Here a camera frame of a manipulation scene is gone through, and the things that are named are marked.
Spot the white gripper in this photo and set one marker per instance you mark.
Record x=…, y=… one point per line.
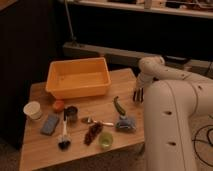
x=143, y=81

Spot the green cucumber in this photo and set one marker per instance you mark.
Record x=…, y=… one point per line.
x=118, y=107

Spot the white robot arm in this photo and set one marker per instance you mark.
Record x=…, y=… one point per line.
x=170, y=97

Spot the blue eraser sponge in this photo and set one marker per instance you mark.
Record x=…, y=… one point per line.
x=49, y=125

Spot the blue crumpled cloth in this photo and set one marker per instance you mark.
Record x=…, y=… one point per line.
x=125, y=124

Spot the metal spoon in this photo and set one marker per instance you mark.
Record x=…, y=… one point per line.
x=89, y=120

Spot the green plastic cup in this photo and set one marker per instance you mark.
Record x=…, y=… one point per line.
x=105, y=140

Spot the dark red grape bunch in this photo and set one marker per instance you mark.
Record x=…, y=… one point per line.
x=92, y=133

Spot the orange plastic bin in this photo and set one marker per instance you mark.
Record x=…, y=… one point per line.
x=78, y=78

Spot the metal can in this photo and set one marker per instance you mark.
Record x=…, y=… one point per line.
x=71, y=113

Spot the orange fruit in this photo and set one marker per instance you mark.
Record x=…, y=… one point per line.
x=58, y=106

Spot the white paper cup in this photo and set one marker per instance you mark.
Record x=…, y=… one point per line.
x=33, y=110

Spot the grey shelf rail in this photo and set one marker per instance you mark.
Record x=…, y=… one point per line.
x=131, y=58

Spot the white handled black brush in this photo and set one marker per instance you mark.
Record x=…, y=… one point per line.
x=64, y=141

